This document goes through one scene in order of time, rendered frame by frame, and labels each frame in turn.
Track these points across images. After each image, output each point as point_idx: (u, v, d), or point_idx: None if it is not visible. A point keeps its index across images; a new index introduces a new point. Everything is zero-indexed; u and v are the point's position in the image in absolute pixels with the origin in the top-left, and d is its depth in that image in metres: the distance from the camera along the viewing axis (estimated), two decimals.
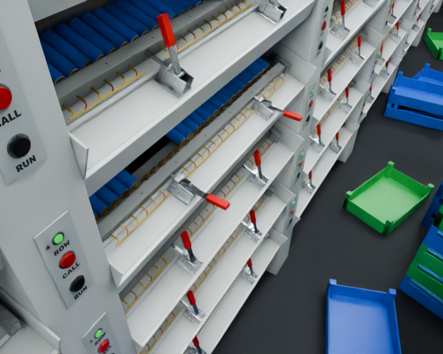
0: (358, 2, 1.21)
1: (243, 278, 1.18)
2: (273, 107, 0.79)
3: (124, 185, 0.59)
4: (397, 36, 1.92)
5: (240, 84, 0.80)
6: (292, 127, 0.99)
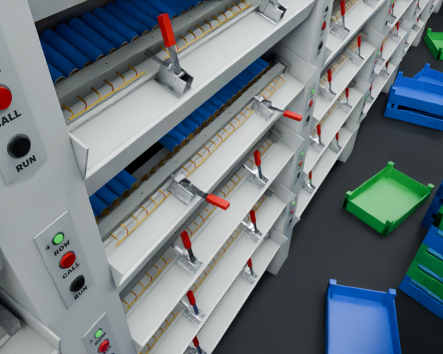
0: (358, 2, 1.21)
1: (243, 278, 1.18)
2: (273, 107, 0.79)
3: (124, 185, 0.59)
4: (397, 36, 1.92)
5: (240, 84, 0.80)
6: (292, 127, 0.99)
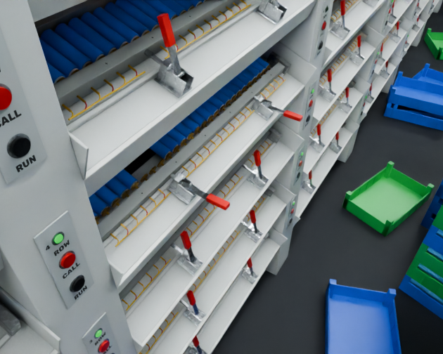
0: (358, 2, 1.21)
1: (243, 278, 1.18)
2: (273, 107, 0.79)
3: (124, 185, 0.59)
4: (397, 36, 1.92)
5: (240, 84, 0.80)
6: (292, 127, 0.99)
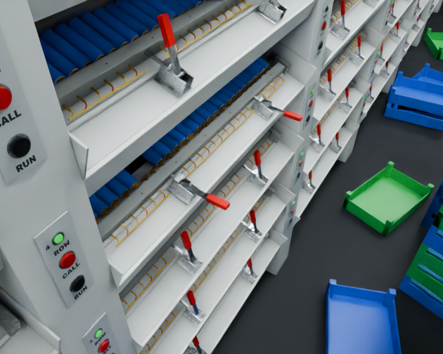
0: (358, 2, 1.21)
1: (243, 278, 1.18)
2: (273, 107, 0.79)
3: (124, 185, 0.59)
4: (397, 36, 1.92)
5: (240, 84, 0.80)
6: (292, 127, 0.99)
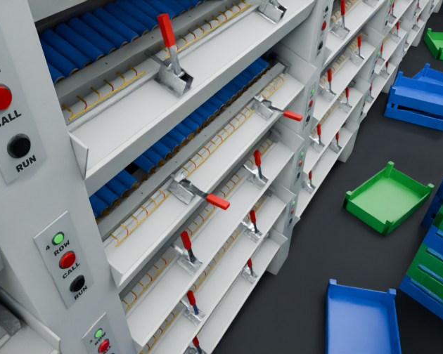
0: (358, 2, 1.21)
1: (243, 278, 1.18)
2: (273, 107, 0.79)
3: (124, 185, 0.59)
4: (397, 36, 1.92)
5: (240, 84, 0.80)
6: (292, 127, 0.99)
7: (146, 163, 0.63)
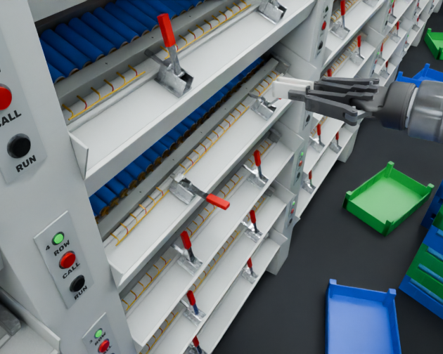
0: (358, 2, 1.21)
1: (243, 278, 1.18)
2: (271, 102, 0.79)
3: (122, 184, 0.59)
4: (397, 36, 1.92)
5: (234, 80, 0.81)
6: (292, 127, 0.99)
7: (143, 161, 0.63)
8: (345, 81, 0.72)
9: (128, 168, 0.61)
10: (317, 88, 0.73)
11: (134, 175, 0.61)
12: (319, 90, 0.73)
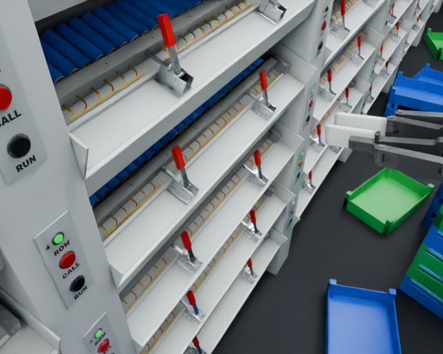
0: (358, 2, 1.21)
1: (243, 278, 1.18)
2: (266, 100, 0.79)
3: (115, 178, 0.60)
4: (397, 36, 1.92)
5: (233, 79, 0.81)
6: (292, 127, 0.99)
7: (138, 157, 0.63)
8: (429, 116, 0.53)
9: None
10: (392, 126, 0.55)
11: (129, 171, 0.61)
12: (394, 128, 0.55)
